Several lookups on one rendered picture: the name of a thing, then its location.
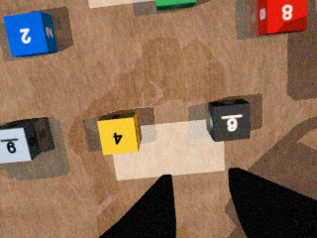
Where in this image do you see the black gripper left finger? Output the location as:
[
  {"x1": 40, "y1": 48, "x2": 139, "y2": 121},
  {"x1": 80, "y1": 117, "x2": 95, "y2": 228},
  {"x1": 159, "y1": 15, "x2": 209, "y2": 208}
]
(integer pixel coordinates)
[{"x1": 99, "y1": 175, "x2": 176, "y2": 238}]

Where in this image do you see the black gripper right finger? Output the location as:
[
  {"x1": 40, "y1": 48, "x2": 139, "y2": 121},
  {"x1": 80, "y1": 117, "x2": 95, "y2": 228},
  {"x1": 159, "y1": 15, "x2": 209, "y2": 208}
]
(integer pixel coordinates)
[{"x1": 228, "y1": 168, "x2": 317, "y2": 238}]

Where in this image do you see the yellow block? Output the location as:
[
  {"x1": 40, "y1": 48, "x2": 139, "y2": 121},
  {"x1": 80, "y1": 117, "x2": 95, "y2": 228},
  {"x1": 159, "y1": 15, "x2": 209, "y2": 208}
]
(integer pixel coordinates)
[{"x1": 97, "y1": 112, "x2": 141, "y2": 155}]

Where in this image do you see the red block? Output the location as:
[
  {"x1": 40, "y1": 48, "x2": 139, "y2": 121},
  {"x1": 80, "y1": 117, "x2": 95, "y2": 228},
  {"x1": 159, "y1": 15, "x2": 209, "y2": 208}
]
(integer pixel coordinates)
[{"x1": 258, "y1": 0, "x2": 307, "y2": 36}]

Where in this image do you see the green block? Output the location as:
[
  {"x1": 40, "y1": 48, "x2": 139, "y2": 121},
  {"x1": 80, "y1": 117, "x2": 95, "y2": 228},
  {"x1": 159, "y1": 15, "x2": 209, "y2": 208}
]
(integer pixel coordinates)
[{"x1": 156, "y1": 0, "x2": 196, "y2": 11}]

